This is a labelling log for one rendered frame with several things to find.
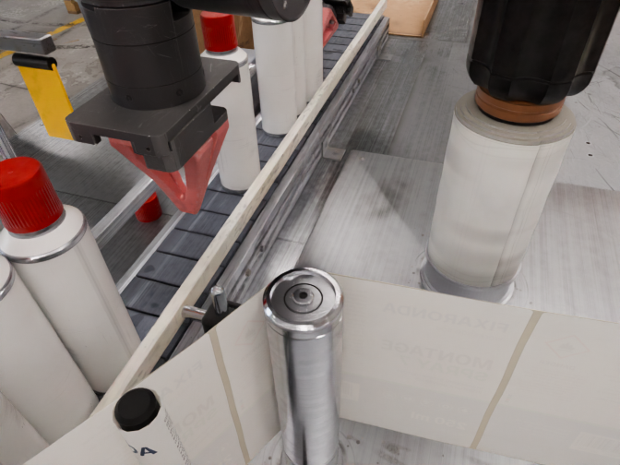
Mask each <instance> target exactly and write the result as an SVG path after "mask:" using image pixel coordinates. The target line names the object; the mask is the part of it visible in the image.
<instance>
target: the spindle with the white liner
mask: <svg viewBox="0 0 620 465"><path fill-rule="evenodd" d="M619 10H620V0H478V4H477V8H476V13H475V18H474V22H473V27H472V32H471V40H470V45H469V50H468V54H467V59H466V67H467V72H468V75H469V77H470V79H471V81H472V82H473V83H474V84H475V85H477V89H475V90H473V91H470V92H468V93H466V94H464V95H463V96H462V97H461V98H460V99H459V100H458V101H457V103H456V105H455V108H454V114H453V120H452V126H451V130H450V135H449V139H448V143H447V149H446V155H445V160H444V166H443V172H442V176H441V180H440V184H439V187H438V192H437V197H436V204H435V213H434V217H433V220H432V224H431V231H430V237H429V238H428V240H427V243H426V247H425V258H424V259H423V262H422V265H421V269H420V276H421V281H422V283H423V286H424V288H425V289H426V290H427V291H431V292H440V293H444V294H449V295H455V296H459V297H465V298H470V299H475V300H481V301H486V302H492V303H497V304H506V303H507V302H508V301H509V299H510V298H511V296H512V293H513V291H514V280H515V279H516V278H517V277H518V275H519V272H520V270H521V260H522V258H523V257H524V255H525V253H526V251H527V248H528V245H529V242H530V240H531V236H532V233H533V231H534V229H535V227H536V224H537V222H538V220H539V218H540V216H541V214H542V211H543V207H544V204H545V201H546V198H547V196H548V194H549V192H550V190H551V188H552V185H553V183H554V180H555V178H556V176H557V174H558V171H559V168H560V165H561V162H562V159H563V157H564V155H565V153H566V149H567V146H568V144H569V142H570V139H571V138H572V136H573V134H574V132H575V129H576V127H577V122H576V118H575V115H574V114H573V113H572V111H571V110H570V109H569V108H568V107H567V106H565V105H564V102H565V99H566V96H574V95H577V94H579V93H580V92H582V91H583V90H584V89H585V88H587V87H588V85H589V84H590V82H591V80H592V79H593V76H594V74H595V71H596V68H597V66H598V64H599V62H600V60H601V57H602V53H603V50H604V48H605V45H606V43H607V41H608V39H609V36H610V34H611V31H612V29H613V26H614V23H615V21H616V18H617V15H618V13H619Z"/></svg>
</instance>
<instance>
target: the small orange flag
mask: <svg viewBox="0 0 620 465"><path fill-rule="evenodd" d="M12 61H13V64H14V65H15V66H18V69H19V71H20V73H21V75H22V77H23V79H24V81H25V83H26V86H27V88H28V90H29V92H30V96H31V98H32V99H33V101H34V103H35V106H36V108H37V110H38V112H39V115H40V117H41V119H42V121H43V124H44V126H45V128H46V130H47V133H48V135H49V136H50V137H60V138H64V139H70V140H74V139H73V138H72V136H71V133H70V131H69V129H68V126H67V124H66V120H65V119H66V117H67V116H68V115H69V114H70V113H72V112H74V111H73V108H72V106H71V103H70V100H69V99H68V96H67V94H66V90H65V87H64V85H63V82H62V80H61V78H60V76H59V73H58V71H57V62H56V60H55V59H54V58H53V57H49V56H42V55H35V54H21V53H14V54H13V55H12Z"/></svg>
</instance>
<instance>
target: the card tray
mask: <svg viewBox="0 0 620 465"><path fill-rule="evenodd" d="M351 1H352V5H353V13H365V14H372V12H373V11H374V9H375V8H376V6H377V5H378V3H379V2H380V0H351ZM437 3H438V0H387V8H386V10H385V11H384V13H383V14H382V15H384V17H389V29H388V35H397V36H407V37H416V38H423V36H424V34H425V32H426V29H427V27H428V24H429V22H430V20H431V17H432V15H433V13H434V11H435V7H436V5H437Z"/></svg>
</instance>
